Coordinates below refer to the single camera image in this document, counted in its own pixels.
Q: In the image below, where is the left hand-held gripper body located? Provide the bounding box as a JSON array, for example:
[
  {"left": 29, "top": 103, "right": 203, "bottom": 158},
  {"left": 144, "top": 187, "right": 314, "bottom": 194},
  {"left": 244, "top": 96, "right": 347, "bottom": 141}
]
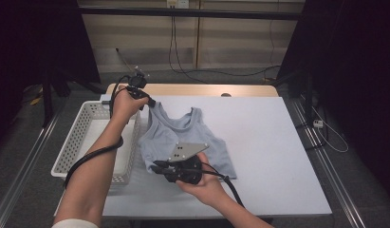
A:
[{"left": 125, "top": 66, "right": 151, "bottom": 100}]

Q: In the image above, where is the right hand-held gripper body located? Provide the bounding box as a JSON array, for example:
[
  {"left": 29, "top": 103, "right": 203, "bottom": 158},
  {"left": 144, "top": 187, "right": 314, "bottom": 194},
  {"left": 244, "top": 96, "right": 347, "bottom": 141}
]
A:
[{"left": 164, "top": 142, "right": 210, "bottom": 185}]

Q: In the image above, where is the light blue tank top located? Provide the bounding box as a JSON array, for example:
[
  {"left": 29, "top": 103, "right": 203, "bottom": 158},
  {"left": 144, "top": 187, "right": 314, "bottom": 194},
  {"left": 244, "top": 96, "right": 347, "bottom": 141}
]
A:
[{"left": 138, "top": 101, "right": 238, "bottom": 180}]

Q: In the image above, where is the white perforated plastic basket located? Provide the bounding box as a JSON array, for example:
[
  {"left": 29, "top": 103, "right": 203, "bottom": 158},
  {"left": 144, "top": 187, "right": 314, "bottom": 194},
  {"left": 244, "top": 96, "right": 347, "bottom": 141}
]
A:
[{"left": 50, "top": 100, "right": 142, "bottom": 185}]

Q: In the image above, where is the person's left hand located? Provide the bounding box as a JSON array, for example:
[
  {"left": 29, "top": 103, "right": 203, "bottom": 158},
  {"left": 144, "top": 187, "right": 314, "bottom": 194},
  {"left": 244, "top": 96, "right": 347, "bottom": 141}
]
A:
[{"left": 109, "top": 87, "right": 150, "bottom": 125}]

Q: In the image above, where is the person's right hand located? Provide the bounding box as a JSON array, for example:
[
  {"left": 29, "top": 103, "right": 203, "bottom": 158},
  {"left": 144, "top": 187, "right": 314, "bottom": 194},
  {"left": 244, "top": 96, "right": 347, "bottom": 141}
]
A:
[{"left": 176, "top": 152, "right": 231, "bottom": 207}]

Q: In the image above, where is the thin dark rod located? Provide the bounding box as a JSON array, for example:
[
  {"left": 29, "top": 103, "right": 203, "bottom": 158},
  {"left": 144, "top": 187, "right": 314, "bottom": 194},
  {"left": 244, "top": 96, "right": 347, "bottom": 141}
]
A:
[{"left": 115, "top": 47, "right": 134, "bottom": 72}]

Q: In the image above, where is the black metal stand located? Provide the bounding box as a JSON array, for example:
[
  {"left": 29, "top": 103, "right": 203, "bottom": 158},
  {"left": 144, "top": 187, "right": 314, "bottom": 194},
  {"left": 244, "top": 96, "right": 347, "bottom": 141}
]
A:
[
  {"left": 271, "top": 69, "right": 326, "bottom": 151},
  {"left": 40, "top": 65, "right": 105, "bottom": 128}
]

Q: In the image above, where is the white table mat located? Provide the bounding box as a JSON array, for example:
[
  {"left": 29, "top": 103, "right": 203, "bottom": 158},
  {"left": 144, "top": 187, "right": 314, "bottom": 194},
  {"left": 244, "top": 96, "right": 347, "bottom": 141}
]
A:
[{"left": 54, "top": 94, "right": 333, "bottom": 219}]

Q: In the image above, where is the white sleeve cuff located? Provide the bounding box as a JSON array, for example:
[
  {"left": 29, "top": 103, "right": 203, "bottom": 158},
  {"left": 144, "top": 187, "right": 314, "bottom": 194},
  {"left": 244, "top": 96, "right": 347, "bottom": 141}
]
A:
[{"left": 50, "top": 218, "right": 100, "bottom": 228}]

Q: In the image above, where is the black curtain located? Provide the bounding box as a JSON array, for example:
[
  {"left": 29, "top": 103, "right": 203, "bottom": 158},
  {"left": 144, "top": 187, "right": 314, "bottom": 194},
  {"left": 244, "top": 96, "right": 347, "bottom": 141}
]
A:
[
  {"left": 276, "top": 0, "right": 390, "bottom": 194},
  {"left": 0, "top": 0, "right": 102, "bottom": 150}
]

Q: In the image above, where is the black power cable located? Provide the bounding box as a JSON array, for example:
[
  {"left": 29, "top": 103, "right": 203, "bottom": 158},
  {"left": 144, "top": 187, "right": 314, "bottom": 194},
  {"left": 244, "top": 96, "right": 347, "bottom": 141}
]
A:
[
  {"left": 168, "top": 7, "right": 210, "bottom": 85},
  {"left": 173, "top": 7, "right": 281, "bottom": 78}
]

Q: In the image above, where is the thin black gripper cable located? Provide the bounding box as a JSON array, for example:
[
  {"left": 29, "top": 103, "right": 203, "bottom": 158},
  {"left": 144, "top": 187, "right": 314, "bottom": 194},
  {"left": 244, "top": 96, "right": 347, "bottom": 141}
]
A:
[{"left": 200, "top": 161, "right": 247, "bottom": 209}]

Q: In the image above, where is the white wall socket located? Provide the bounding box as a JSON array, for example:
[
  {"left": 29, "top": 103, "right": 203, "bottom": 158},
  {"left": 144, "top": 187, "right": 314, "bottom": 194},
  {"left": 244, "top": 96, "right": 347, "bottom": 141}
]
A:
[{"left": 166, "top": 0, "right": 190, "bottom": 10}]

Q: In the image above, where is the aluminium floor rail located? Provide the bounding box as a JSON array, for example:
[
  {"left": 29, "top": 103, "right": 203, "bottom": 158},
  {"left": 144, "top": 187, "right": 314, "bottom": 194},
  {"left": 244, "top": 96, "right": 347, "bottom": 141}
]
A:
[
  {"left": 0, "top": 105, "right": 63, "bottom": 228},
  {"left": 288, "top": 98, "right": 367, "bottom": 228}
]

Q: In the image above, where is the thin white cable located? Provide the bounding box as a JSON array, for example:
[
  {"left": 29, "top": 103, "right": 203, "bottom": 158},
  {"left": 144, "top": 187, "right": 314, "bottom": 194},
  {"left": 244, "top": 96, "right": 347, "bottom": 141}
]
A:
[{"left": 310, "top": 105, "right": 350, "bottom": 154}]

